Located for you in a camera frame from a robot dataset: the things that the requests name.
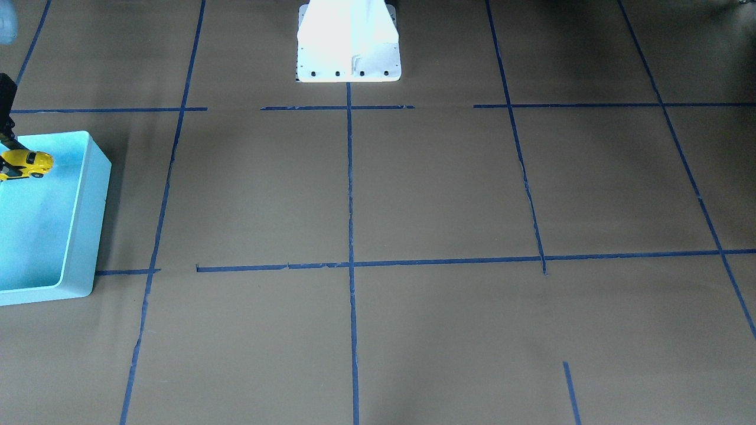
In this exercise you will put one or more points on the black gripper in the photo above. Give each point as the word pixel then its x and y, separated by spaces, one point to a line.
pixel 6 106

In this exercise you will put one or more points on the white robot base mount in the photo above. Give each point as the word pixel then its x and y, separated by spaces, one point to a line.
pixel 347 42

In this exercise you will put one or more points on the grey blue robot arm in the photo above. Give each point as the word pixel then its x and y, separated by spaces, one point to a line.
pixel 9 29

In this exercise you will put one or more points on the yellow beetle toy car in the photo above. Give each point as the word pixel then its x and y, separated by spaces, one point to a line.
pixel 24 163

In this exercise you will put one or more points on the light blue plastic bin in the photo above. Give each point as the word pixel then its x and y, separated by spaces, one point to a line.
pixel 51 226

